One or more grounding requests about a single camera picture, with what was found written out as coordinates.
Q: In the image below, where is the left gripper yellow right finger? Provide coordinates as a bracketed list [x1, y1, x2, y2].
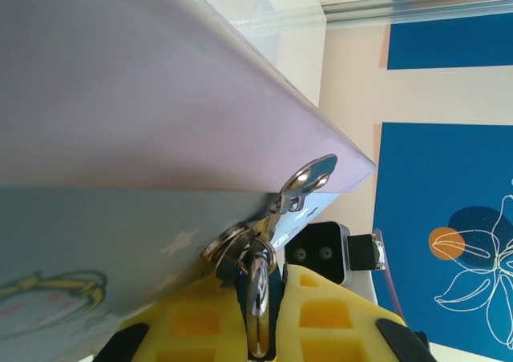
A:
[275, 263, 440, 362]

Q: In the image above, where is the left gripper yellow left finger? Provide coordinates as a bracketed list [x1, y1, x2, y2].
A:
[94, 276, 250, 362]

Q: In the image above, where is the silver padlock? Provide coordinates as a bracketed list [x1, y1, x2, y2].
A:
[245, 253, 278, 360]

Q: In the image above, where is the Cinnamoroll print tin box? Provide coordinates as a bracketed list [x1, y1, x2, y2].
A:
[0, 0, 379, 357]

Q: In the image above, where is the silver box hasp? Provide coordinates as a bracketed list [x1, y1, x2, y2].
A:
[267, 153, 339, 221]

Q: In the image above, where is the blue poster lily and monstera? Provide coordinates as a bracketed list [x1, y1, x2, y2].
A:
[371, 122, 513, 361]

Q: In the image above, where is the blue poster with leaf outlines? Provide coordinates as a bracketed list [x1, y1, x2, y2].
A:
[386, 19, 513, 71]

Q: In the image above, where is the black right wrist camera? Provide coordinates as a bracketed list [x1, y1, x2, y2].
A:
[284, 220, 354, 288]

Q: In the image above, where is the aluminium frame post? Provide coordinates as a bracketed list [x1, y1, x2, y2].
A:
[320, 0, 513, 24]

